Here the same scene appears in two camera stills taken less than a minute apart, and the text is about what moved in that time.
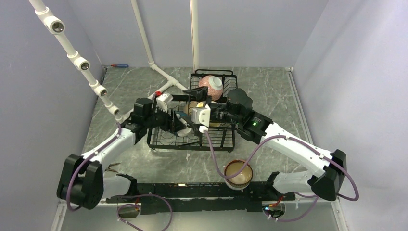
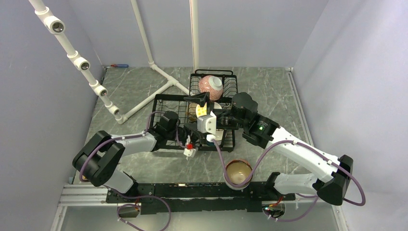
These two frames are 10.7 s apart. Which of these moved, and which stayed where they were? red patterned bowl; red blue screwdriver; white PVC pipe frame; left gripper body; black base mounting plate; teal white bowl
Moved: left gripper body; teal white bowl
Stayed: red blue screwdriver; black base mounting plate; red patterned bowl; white PVC pipe frame
